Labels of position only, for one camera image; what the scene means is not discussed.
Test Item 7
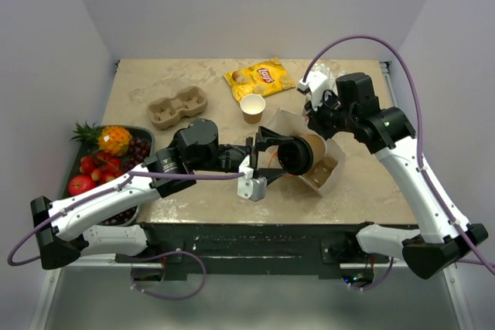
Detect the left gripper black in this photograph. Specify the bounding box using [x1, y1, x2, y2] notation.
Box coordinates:
[193, 128, 294, 186]

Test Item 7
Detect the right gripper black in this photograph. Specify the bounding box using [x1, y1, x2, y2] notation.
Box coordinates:
[305, 90, 357, 141]

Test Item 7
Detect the brown paper cup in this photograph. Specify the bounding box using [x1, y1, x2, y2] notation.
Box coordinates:
[301, 134, 326, 174]
[240, 94, 266, 124]

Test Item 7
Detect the black coffee cup lid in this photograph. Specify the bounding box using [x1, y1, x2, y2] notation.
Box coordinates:
[277, 137, 314, 175]

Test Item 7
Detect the brown paper takeout bag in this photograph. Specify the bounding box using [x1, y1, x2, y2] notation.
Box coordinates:
[268, 108, 346, 196]

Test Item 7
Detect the cardboard cup carrier tray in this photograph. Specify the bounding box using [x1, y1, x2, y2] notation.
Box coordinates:
[146, 86, 208, 130]

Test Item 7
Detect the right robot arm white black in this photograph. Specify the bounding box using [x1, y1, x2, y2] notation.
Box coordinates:
[297, 72, 488, 279]

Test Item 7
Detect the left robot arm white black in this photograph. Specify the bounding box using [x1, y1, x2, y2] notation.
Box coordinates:
[31, 119, 297, 270]

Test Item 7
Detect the yellow Lays chips bag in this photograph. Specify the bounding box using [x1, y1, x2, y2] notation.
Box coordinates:
[224, 57, 296, 103]

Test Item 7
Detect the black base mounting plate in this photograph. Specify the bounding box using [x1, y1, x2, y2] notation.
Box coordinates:
[114, 223, 418, 281]

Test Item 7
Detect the dark grapes bunch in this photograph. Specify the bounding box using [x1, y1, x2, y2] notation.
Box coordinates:
[99, 138, 151, 226]

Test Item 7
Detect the toy pineapple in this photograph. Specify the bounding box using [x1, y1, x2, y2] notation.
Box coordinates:
[72, 122, 133, 157]

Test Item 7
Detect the small red fruits cluster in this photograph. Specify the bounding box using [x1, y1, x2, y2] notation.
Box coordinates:
[79, 152, 124, 185]

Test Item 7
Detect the large red apple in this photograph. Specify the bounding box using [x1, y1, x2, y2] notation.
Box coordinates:
[67, 174, 97, 196]

